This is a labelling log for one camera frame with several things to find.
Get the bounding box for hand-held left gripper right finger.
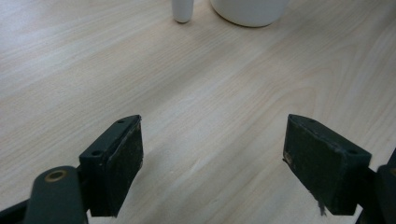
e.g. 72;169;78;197
282;113;373;217

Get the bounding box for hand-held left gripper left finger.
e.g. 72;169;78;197
78;114;145;217

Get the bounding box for white cup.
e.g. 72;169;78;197
209;0;290;28

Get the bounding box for white cylindrical object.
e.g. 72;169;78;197
171;0;194;24

